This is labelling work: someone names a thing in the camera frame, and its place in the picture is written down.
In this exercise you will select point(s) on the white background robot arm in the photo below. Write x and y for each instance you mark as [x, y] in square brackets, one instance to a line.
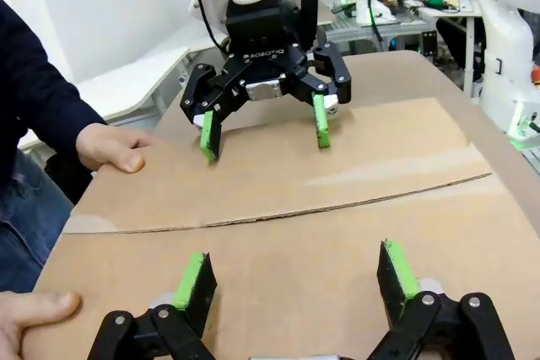
[502, 39]

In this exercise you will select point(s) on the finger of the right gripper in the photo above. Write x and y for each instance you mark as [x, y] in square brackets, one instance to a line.
[202, 94]
[333, 77]

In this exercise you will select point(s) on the person's left hand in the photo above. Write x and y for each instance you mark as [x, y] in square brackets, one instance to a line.
[109, 147]

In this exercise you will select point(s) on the person's left forearm dark sleeve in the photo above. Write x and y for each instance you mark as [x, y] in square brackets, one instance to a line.
[38, 94]

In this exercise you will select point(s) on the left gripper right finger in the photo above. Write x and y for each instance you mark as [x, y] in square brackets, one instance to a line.
[396, 284]

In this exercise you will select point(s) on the white curved desk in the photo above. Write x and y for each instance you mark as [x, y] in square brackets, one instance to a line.
[139, 82]

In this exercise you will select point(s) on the person dark sweater blue jeans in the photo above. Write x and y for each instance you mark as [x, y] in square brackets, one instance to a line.
[25, 225]

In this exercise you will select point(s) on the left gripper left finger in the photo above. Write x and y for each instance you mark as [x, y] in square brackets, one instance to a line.
[194, 292]

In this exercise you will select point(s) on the person's right hand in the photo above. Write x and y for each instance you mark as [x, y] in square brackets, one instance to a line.
[29, 313]

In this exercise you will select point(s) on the white workbench with clutter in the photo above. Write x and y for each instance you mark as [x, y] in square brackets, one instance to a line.
[451, 8]

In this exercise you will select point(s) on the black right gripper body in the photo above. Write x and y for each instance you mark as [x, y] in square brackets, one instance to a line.
[257, 27]

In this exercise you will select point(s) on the aluminium frame bench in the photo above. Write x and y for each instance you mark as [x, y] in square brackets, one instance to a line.
[371, 33]

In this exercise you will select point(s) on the brown cardboard box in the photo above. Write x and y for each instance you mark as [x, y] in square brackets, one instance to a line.
[295, 183]

